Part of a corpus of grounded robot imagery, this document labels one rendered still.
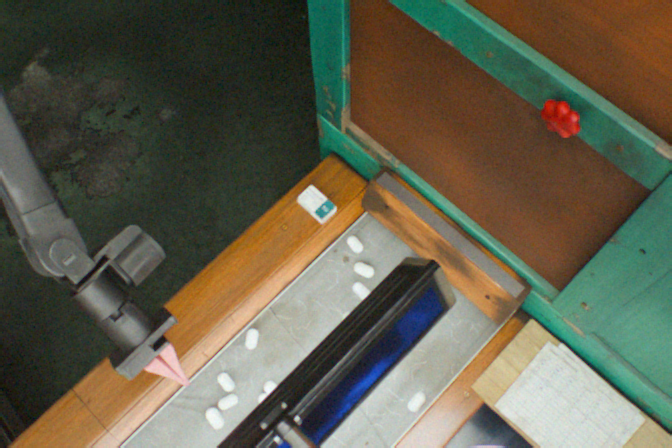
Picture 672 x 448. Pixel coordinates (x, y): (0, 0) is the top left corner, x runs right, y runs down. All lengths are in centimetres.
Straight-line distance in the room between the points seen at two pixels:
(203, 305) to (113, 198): 107
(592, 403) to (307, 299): 47
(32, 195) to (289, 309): 45
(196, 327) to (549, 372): 55
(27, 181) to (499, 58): 57
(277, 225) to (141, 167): 107
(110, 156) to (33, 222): 134
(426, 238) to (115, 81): 153
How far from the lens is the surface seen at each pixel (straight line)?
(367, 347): 71
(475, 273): 102
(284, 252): 112
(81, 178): 220
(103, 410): 111
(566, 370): 109
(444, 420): 105
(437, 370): 109
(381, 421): 107
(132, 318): 91
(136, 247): 92
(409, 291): 72
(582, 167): 77
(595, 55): 66
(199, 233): 200
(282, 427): 68
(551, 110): 69
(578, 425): 108
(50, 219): 89
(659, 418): 113
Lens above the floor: 180
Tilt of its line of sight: 67 degrees down
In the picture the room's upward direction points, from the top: 4 degrees counter-clockwise
